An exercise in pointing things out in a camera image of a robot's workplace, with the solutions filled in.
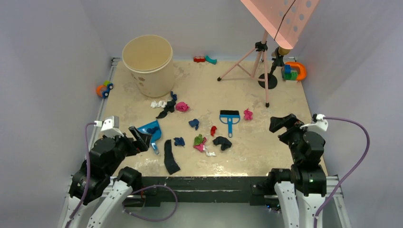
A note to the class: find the small blue paper scrap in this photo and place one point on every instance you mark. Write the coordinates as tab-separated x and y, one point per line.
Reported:
179	141

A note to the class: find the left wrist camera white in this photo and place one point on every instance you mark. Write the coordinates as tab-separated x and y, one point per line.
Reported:
109	127

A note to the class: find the pink music stand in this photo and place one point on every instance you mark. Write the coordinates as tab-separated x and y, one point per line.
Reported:
283	22

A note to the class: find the black crumpled paper scrap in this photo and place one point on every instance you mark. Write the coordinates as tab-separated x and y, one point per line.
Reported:
223	142

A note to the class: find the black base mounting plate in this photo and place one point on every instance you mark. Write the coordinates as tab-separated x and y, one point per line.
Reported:
232	189

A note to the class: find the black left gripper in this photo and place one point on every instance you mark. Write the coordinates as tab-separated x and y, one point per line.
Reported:
142	142

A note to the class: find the orange toy car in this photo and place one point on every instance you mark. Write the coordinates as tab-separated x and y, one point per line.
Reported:
103	90

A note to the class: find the green and pink paper scrap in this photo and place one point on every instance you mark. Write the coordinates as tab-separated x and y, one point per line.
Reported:
199	142

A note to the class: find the pink crumpled paper near bucket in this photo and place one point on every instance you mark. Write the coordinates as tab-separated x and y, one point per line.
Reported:
182	107

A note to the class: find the long black paper strip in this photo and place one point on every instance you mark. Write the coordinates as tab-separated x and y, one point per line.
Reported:
169	161

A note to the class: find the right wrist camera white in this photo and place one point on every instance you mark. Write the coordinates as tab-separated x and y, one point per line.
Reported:
319	122

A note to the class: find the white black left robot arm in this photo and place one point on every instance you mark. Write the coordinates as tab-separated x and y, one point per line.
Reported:
93	195

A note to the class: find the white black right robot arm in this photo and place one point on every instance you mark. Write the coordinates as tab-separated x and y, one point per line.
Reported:
301	190

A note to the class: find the black paper scrap near bucket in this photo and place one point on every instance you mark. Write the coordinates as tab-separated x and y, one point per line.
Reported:
170	107

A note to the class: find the blue crumpled paper centre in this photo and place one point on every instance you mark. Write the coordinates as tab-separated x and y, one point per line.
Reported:
194	124

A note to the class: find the orange horseshoe toy with blocks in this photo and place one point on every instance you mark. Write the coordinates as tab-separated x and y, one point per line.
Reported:
293	71

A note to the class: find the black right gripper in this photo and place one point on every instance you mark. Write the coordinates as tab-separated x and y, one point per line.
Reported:
290	120

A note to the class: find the dark blue scrap by bucket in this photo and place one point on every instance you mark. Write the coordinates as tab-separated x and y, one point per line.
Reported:
173	96

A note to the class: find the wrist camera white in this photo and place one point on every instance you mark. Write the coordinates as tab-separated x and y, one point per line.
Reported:
109	127
319	122

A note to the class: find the teal curved toy piece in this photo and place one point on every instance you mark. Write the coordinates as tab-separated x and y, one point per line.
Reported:
210	60

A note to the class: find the red toy block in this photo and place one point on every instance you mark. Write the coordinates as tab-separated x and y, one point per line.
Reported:
199	59

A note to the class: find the white paper scrap near bucket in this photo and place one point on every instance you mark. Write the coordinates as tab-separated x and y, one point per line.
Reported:
159	104

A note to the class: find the red paper scrap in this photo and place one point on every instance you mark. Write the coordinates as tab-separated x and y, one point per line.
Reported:
213	130

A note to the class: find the blue plastic dustpan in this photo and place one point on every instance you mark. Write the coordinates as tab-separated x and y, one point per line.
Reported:
154	129

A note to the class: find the blue hand brush black bristles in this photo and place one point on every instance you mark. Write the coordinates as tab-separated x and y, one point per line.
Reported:
230	118

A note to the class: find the beige round bucket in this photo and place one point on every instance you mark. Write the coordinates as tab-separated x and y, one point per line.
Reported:
149	58

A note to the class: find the white paper scrap front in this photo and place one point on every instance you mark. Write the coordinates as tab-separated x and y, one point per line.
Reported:
208	153

